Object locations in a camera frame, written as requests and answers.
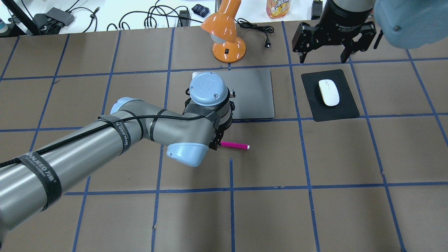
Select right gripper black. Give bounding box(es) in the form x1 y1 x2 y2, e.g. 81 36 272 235
292 0 377 63

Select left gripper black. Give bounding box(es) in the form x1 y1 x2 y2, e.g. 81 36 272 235
209 101 235 151

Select pink marker pen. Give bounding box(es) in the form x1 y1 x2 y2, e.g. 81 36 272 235
220 141 251 150

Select white computer mouse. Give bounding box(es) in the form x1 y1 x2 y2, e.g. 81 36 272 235
318 79 340 107

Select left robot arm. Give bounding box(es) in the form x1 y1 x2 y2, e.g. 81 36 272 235
0 72 235 242

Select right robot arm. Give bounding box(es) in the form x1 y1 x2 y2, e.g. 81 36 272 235
292 0 448 63

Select silver laptop notebook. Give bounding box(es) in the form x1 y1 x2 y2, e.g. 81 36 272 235
189 69 275 119

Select black mousepad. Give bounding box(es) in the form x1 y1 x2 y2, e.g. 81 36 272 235
301 70 360 122

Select black power adapter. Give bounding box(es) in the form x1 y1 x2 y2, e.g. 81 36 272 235
311 0 323 20

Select orange juice bottle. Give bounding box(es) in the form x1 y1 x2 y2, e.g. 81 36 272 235
266 0 291 19

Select orange desk lamp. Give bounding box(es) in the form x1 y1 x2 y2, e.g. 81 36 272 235
201 0 246 63

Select dark blue pouch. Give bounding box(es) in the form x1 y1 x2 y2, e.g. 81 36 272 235
191 4 210 18

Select black monitor stand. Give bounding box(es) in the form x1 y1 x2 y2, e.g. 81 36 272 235
1 0 41 36

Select lamp power cable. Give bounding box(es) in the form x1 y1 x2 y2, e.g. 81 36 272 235
236 17 275 49

